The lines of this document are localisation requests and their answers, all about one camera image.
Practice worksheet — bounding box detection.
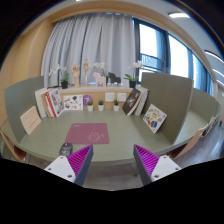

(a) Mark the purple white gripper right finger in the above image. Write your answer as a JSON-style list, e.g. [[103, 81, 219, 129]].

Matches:
[[133, 145, 180, 185]]

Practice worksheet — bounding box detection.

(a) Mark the green right partition panel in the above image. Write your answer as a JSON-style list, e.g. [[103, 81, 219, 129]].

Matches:
[[141, 72, 193, 144]]

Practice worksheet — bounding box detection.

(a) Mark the small potted plant middle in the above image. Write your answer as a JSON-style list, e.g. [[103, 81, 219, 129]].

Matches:
[[98, 100, 104, 111]]

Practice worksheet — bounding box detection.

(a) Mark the white orchid middle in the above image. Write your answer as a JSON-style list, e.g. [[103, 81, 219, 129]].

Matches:
[[93, 62, 108, 77]]

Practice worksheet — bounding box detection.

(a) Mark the small potted plant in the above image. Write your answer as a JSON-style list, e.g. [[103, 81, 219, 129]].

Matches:
[[98, 100, 104, 111], [113, 99, 119, 112], [87, 100, 93, 112]]

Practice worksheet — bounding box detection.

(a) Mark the colourful sticker board right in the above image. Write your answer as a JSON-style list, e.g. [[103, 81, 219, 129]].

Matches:
[[143, 104, 167, 133]]

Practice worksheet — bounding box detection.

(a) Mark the black book right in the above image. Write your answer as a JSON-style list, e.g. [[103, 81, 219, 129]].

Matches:
[[122, 88, 141, 116]]

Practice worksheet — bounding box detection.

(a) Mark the small potted plant right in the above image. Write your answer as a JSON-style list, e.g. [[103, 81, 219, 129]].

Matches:
[[113, 99, 119, 112]]

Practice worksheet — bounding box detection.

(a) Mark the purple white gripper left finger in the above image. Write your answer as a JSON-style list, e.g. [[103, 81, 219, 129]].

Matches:
[[45, 145, 93, 186]]

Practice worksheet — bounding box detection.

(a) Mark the wooden shelf box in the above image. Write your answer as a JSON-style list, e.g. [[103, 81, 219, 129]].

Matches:
[[59, 86, 131, 109]]

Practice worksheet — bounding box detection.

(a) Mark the wooden mannequin figure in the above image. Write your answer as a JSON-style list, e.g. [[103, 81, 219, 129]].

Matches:
[[83, 58, 90, 86]]

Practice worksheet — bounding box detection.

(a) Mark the wooden chair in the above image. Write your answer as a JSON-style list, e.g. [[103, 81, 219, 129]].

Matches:
[[0, 131, 26, 162], [168, 118, 217, 159]]

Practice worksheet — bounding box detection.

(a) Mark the white orchid pot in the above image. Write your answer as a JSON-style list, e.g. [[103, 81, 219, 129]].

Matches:
[[124, 60, 143, 88], [48, 65, 69, 88]]

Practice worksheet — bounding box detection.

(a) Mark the grey curtain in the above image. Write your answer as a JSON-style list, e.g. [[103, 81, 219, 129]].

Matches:
[[41, 13, 135, 87]]

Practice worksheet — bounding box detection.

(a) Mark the black wooden horse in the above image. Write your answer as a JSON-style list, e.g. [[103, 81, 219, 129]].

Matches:
[[108, 72, 121, 84]]

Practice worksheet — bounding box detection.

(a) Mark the red white book left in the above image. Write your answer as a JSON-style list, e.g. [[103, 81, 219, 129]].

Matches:
[[47, 89, 64, 117]]

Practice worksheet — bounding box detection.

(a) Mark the purple round number sign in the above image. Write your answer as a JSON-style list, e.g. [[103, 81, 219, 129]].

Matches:
[[83, 95, 93, 106]]

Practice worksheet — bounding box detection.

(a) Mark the white illustrated card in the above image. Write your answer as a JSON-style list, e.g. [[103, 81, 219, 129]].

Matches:
[[63, 95, 83, 110]]

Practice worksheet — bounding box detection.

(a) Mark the green left partition panel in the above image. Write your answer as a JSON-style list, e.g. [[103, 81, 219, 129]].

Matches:
[[4, 76, 44, 142]]

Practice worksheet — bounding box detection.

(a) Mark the wooden chair right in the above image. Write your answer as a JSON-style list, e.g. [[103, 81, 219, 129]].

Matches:
[[168, 118, 217, 159]]

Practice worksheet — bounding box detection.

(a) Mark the green partition panel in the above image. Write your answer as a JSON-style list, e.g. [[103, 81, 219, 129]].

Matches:
[[141, 72, 193, 144], [4, 76, 44, 142]]

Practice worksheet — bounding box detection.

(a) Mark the white books right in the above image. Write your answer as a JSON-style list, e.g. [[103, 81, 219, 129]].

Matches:
[[134, 86, 149, 116]]

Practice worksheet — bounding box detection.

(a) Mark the white orchid left pot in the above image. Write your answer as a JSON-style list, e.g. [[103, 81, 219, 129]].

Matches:
[[48, 65, 69, 88]]

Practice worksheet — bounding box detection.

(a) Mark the small potted plant left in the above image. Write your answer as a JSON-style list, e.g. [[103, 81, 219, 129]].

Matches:
[[87, 100, 93, 112]]

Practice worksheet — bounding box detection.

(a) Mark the pink wooden horse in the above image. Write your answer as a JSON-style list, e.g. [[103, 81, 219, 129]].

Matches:
[[93, 72, 106, 87]]

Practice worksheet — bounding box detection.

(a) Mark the grey computer mouse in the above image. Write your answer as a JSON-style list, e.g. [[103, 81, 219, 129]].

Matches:
[[59, 142, 73, 156]]

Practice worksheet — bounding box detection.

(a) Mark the pink card leaning left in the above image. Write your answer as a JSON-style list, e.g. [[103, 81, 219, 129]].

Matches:
[[20, 106, 41, 135]]

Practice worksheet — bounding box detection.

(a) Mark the wooden hand model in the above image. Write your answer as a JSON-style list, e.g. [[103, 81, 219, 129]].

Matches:
[[71, 65, 80, 88]]

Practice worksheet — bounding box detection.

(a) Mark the white orchid right pot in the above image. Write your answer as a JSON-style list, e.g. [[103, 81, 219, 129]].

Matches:
[[124, 60, 143, 88]]

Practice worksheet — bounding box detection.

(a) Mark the wooden chair left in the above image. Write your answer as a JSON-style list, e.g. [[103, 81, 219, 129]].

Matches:
[[0, 131, 26, 162]]

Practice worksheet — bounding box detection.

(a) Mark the white book stack left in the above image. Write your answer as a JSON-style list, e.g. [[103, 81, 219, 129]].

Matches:
[[35, 88, 47, 118]]

